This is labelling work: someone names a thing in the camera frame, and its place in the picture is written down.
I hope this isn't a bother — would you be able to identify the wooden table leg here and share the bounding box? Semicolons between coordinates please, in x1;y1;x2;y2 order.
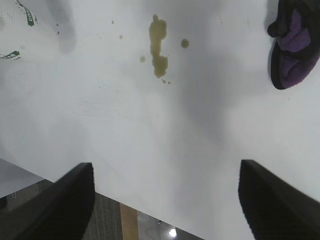
119;202;139;240

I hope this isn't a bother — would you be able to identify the purple and black cloth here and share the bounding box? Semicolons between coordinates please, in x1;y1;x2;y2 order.
266;0;320;90

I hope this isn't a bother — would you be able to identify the white paper coffee cup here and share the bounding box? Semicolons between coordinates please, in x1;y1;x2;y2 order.
0;0;61;62

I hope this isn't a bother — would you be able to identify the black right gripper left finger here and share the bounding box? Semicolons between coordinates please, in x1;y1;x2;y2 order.
0;162;96;240

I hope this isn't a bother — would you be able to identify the brown coffee puddle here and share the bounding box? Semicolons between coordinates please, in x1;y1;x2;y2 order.
149;14;169;79

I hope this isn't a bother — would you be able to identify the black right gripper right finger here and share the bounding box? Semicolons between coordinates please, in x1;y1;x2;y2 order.
238;159;320;240

